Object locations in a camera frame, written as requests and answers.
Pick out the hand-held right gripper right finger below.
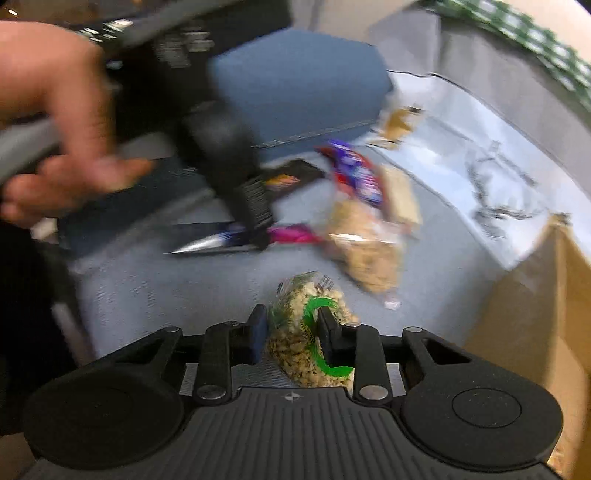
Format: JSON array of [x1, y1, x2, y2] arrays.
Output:
[[316, 305, 478, 403]]

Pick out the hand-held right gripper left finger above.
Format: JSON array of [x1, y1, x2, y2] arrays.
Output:
[[99, 304, 269, 403]]

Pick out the black snack packet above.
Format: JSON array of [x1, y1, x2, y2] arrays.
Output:
[[264, 158, 325, 191]]

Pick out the clear bag of beige snacks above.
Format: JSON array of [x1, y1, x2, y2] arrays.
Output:
[[322, 198, 404, 311]]

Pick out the grey sofa seat cushion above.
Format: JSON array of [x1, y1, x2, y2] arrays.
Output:
[[69, 152, 513, 370]]

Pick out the silver pink snack packet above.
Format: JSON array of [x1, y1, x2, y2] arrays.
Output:
[[165, 224, 326, 256]]

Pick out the cardboard box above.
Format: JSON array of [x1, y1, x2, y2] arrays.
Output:
[[462, 213, 591, 480]]

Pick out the deer printed white cloth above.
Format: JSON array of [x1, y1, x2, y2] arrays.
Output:
[[367, 69, 571, 272]]

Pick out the blue sofa armrest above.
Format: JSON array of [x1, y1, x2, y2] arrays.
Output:
[[58, 28, 394, 259]]

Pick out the person's left hand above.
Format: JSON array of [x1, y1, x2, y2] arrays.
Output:
[[0, 21, 154, 229]]

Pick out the clear peanut bag green label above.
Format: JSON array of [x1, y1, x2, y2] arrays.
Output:
[[267, 271, 362, 388]]

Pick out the purple snack packet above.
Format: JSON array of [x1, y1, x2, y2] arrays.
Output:
[[315, 140, 385, 207]]

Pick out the green checkered cloth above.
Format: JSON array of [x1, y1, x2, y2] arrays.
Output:
[[418, 0, 591, 103]]

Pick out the pale bread packet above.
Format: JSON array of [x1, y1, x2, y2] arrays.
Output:
[[378, 165, 424, 234]]

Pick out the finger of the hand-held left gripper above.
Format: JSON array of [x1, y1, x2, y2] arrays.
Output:
[[228, 174, 278, 252]]

